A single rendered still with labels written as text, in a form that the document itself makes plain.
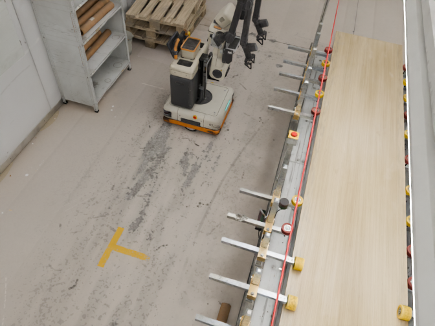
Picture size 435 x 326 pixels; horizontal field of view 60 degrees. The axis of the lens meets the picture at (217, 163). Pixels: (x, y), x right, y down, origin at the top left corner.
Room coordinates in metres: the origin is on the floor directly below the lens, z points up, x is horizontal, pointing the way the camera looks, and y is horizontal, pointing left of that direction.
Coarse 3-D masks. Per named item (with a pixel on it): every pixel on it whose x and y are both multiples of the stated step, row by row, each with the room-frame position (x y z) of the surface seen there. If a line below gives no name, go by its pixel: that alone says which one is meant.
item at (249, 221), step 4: (228, 212) 1.42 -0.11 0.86; (228, 216) 1.40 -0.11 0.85; (232, 216) 1.40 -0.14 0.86; (236, 220) 1.38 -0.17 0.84; (248, 220) 1.38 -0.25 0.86; (252, 220) 1.38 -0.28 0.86; (252, 224) 1.36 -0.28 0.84; (256, 224) 1.35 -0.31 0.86; (260, 224) 1.35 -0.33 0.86; (264, 224) 1.36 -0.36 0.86; (272, 228) 1.33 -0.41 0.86; (276, 228) 1.34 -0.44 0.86; (280, 228) 1.34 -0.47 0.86; (276, 232) 1.32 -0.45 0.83; (280, 232) 1.32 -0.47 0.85
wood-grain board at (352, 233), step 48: (336, 48) 3.55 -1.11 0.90; (384, 48) 3.64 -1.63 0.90; (336, 96) 2.75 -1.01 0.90; (384, 96) 2.82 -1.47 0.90; (336, 144) 2.15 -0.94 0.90; (384, 144) 2.20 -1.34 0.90; (336, 192) 1.66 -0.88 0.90; (384, 192) 1.71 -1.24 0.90; (336, 240) 1.27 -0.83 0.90; (384, 240) 1.31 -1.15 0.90; (288, 288) 0.91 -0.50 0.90; (336, 288) 0.94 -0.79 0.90; (384, 288) 0.97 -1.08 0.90
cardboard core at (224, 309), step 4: (224, 304) 1.07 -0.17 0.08; (228, 304) 1.07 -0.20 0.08; (220, 308) 1.04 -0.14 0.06; (224, 308) 1.04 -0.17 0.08; (228, 308) 1.04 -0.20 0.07; (220, 312) 1.00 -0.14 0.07; (224, 312) 1.00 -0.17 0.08; (228, 312) 1.01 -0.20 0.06; (220, 316) 0.97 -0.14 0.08; (224, 316) 0.98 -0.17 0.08; (228, 316) 0.99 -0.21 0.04; (220, 320) 0.94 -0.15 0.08; (224, 320) 0.95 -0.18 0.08
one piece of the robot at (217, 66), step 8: (216, 24) 3.20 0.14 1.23; (208, 32) 3.14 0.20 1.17; (216, 32) 3.11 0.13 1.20; (208, 40) 3.20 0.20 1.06; (216, 48) 3.19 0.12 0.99; (224, 48) 3.17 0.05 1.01; (216, 56) 3.18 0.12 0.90; (216, 64) 3.15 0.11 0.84; (224, 64) 3.20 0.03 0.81; (216, 72) 3.14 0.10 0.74; (224, 72) 3.13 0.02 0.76
